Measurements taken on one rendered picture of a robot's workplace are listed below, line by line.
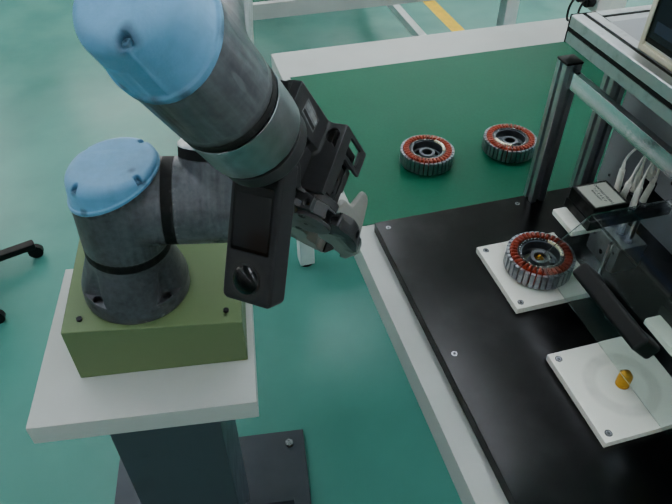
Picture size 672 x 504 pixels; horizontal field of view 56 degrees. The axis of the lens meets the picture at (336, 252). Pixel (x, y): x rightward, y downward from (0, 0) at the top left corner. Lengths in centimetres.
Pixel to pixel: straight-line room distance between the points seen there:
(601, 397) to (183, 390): 59
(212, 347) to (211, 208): 25
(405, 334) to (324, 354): 94
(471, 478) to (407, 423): 93
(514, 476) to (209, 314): 46
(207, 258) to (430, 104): 78
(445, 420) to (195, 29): 69
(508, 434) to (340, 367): 105
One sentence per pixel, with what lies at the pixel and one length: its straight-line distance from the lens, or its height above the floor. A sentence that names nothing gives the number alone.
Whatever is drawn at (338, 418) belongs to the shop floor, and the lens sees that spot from 180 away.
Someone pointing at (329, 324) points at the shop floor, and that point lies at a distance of 200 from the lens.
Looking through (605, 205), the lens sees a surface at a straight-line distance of 104.
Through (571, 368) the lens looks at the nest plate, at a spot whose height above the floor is 78.
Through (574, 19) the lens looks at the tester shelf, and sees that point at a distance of 113.
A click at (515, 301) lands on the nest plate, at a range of 104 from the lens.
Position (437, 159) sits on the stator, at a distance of 131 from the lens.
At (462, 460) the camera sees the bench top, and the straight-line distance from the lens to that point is 90.
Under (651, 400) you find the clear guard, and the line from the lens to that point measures 68.
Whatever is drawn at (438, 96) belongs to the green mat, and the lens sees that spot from 161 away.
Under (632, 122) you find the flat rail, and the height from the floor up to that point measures 104.
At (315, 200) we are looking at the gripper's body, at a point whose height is 121.
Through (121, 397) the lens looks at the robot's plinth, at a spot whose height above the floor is 75.
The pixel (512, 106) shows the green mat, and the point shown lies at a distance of 160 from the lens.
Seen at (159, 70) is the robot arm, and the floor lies 136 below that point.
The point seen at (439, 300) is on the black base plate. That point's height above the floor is 77.
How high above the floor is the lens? 152
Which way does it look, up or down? 43 degrees down
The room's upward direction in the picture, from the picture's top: straight up
